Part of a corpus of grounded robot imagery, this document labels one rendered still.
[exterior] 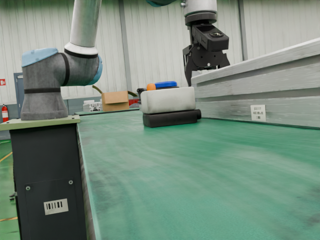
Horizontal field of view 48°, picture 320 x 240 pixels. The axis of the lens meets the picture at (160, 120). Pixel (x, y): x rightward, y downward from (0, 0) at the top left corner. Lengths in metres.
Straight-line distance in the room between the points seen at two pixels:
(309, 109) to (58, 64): 0.96
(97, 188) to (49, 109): 1.00
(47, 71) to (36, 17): 10.86
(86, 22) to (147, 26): 11.02
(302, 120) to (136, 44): 11.68
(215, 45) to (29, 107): 0.70
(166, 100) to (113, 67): 11.27
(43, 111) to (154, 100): 0.66
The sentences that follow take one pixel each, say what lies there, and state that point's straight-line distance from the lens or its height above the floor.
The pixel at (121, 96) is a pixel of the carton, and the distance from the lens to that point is 2.85.
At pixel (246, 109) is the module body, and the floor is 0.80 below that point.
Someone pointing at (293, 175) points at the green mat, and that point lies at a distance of 0.18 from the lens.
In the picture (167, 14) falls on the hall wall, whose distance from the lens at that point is 12.49.
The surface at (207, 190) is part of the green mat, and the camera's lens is 0.16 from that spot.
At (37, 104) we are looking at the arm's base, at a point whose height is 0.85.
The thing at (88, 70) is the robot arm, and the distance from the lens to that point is 1.26.
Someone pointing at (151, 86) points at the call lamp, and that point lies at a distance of 0.57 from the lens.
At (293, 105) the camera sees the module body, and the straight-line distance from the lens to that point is 0.40.
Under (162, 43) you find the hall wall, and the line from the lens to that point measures 12.24.
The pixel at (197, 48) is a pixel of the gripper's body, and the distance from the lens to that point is 0.79.
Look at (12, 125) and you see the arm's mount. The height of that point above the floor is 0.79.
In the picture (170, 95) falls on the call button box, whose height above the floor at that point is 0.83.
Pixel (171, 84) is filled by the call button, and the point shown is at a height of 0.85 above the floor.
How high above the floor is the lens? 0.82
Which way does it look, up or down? 3 degrees down
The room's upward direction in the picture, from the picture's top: 5 degrees counter-clockwise
